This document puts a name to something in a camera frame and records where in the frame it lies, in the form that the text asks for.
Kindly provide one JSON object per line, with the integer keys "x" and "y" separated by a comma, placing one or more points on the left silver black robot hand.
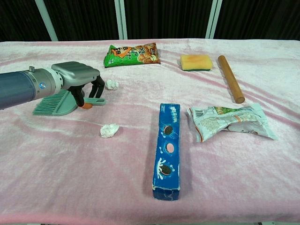
{"x": 75, "y": 73}

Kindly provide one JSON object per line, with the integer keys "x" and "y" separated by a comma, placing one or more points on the green plastic hand brush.
{"x": 59, "y": 105}

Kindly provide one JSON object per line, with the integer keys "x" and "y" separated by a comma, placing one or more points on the white paper ball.
{"x": 108, "y": 130}
{"x": 111, "y": 84}

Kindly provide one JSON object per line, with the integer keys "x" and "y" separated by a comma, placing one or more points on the blue silver left robot arm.
{"x": 21, "y": 84}

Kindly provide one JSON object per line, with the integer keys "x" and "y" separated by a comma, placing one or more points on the crumpled white snack bag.
{"x": 225, "y": 119}

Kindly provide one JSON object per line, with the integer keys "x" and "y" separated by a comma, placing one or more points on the green orange snack bag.
{"x": 131, "y": 56}

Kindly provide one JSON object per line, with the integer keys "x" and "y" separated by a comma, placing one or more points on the pink plush tablecloth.
{"x": 70, "y": 164}

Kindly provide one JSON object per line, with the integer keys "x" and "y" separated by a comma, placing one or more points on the blue cookie box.
{"x": 167, "y": 150}

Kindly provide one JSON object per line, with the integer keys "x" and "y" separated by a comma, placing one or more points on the yellow green sponge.
{"x": 196, "y": 62}

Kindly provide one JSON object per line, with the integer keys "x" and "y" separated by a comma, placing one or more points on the wooden rolling pin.
{"x": 230, "y": 78}

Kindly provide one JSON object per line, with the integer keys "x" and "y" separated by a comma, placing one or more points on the black curtain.
{"x": 257, "y": 18}

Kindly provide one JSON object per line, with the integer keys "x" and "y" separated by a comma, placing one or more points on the slanted white frame post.
{"x": 47, "y": 20}

